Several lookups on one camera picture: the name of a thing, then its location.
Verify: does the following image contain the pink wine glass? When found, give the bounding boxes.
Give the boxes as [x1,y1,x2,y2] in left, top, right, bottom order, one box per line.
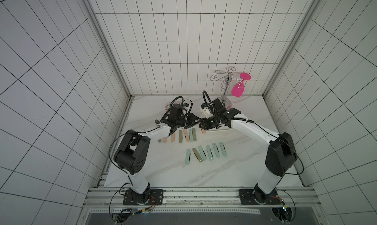
[231,73,251,97]

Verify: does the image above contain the white plastic storage box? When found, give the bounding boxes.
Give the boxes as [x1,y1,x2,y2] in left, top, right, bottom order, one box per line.
[206,126,233,132]

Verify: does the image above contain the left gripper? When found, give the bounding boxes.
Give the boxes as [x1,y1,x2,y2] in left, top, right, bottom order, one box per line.
[177,113,202,129]

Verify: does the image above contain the olive folding fruit knife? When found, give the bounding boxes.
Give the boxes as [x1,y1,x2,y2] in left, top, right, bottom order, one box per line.
[192,128,197,141]

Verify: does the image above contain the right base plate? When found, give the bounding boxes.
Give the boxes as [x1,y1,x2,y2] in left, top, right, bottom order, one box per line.
[239,189,281,205]

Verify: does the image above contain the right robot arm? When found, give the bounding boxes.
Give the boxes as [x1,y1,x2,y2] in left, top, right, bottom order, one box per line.
[199,91,299,204]

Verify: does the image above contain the hidden mint knife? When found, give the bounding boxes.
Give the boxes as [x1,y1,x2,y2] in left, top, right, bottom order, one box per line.
[185,149,191,166]

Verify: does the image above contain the pink folding fruit knife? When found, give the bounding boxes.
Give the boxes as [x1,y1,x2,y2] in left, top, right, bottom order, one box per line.
[183,129,190,142]

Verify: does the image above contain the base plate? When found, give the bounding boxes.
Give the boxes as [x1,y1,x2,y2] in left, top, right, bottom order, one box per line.
[239,189,281,205]
[123,189,164,206]

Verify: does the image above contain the aluminium mounting rail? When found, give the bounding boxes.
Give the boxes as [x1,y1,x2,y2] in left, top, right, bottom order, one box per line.
[83,187,321,210]

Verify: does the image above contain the mint folding fruit knife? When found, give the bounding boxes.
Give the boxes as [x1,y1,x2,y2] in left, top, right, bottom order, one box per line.
[220,142,227,157]

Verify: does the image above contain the left base plate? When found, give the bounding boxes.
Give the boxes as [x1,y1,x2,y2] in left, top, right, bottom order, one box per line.
[123,189,164,206]

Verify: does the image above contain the chrome glass holder stand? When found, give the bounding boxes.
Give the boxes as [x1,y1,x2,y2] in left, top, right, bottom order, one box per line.
[210,67,236,109]

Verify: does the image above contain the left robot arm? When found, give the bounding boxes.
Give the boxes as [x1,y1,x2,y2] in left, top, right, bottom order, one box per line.
[113,96,200,198]

